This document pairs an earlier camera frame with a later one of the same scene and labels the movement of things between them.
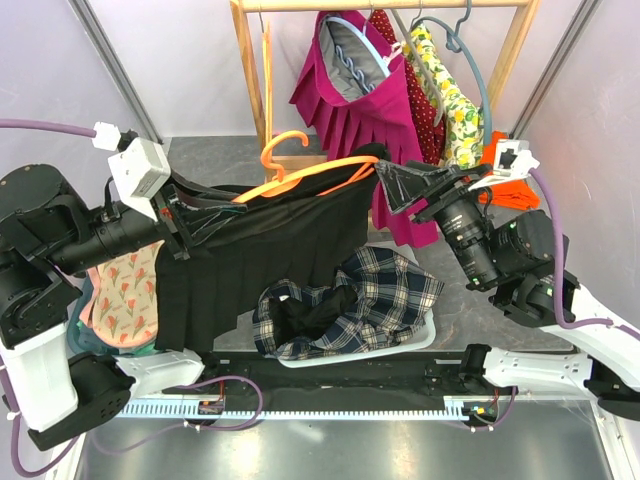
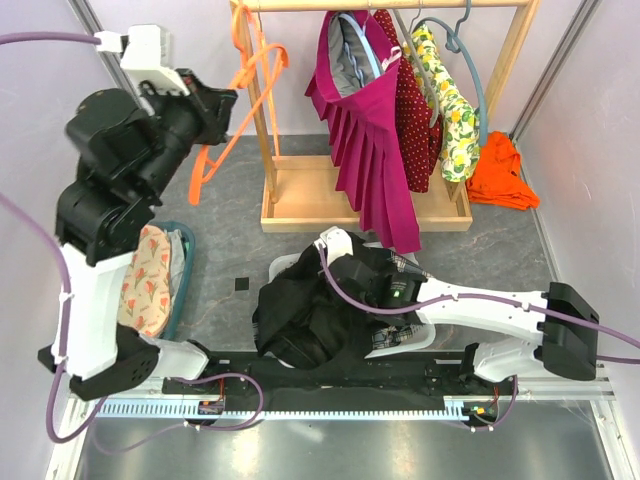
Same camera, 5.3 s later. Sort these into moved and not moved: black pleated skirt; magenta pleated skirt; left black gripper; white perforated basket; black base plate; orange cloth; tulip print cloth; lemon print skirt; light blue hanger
Moved: light blue hanger; left black gripper; magenta pleated skirt; black pleated skirt; white perforated basket
Not moved: tulip print cloth; orange cloth; black base plate; lemon print skirt
